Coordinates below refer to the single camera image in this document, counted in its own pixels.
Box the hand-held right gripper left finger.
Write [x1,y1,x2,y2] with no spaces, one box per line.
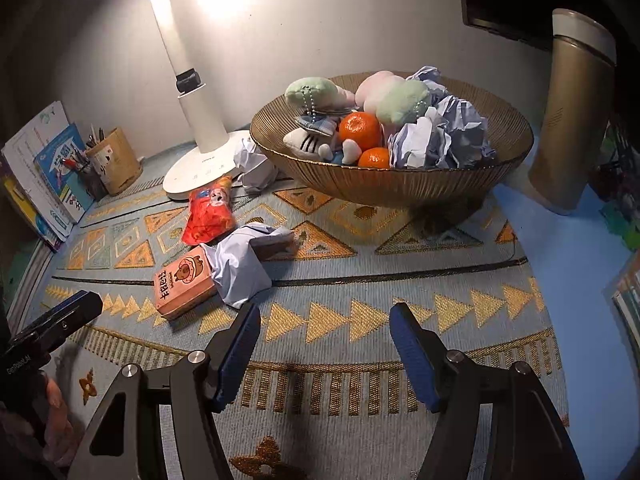
[67,302,262,480]

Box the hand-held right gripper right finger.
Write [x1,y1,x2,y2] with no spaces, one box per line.
[389,301,586,480]

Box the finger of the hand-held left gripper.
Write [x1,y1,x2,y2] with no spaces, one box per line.
[7,290,103,357]

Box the amber ribbed glass bowl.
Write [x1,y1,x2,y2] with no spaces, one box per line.
[250,72,535,208]

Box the orange mandarin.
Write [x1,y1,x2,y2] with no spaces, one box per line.
[357,146,392,169]
[339,111,383,145]

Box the white cat plush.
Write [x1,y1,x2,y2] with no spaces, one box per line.
[282,127,362,166]

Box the person's left hand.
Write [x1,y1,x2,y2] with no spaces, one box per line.
[42,377,81,466]

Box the pink card box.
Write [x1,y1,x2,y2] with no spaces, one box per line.
[152,242,219,322]

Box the patterned blue table mat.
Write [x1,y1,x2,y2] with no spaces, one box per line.
[42,145,571,480]

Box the yellow book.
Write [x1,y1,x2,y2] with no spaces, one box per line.
[0,160,61,253]

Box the black mesh pen holder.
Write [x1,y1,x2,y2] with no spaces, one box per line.
[75,160,108,201]

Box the red snack packet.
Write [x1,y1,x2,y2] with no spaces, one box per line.
[181,175,236,247]

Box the blue boxed book set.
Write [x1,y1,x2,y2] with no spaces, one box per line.
[34,122,96,225]

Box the bamboo pen holder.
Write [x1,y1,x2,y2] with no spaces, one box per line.
[85,127,143,196]

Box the stack of books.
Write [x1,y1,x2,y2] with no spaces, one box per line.
[2,101,76,241]

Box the picture book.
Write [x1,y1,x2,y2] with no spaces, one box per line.
[605,260,640,333]

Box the white desk lamp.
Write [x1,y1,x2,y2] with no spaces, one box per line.
[140,0,261,198]

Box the green toy clutter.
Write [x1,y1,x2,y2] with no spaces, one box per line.
[595,125,640,251]

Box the gold thermos bottle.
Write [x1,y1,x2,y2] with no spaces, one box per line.
[528,8,617,212]

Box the dark flat screen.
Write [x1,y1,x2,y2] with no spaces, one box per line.
[455,0,640,53]

